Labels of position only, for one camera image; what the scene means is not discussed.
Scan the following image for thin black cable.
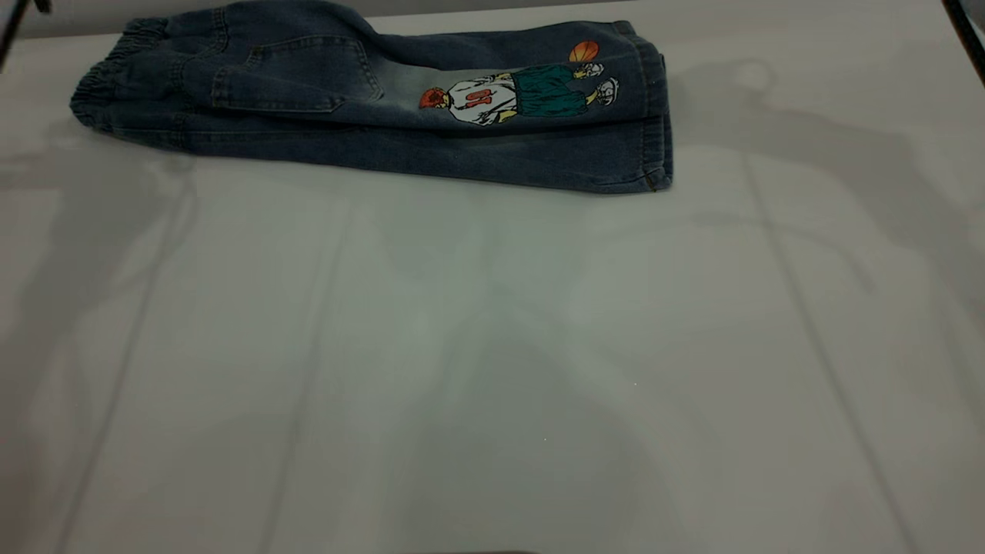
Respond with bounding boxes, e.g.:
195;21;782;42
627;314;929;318
0;0;32;70

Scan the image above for blue denim printed pants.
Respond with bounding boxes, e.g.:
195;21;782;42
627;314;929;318
69;0;675;195

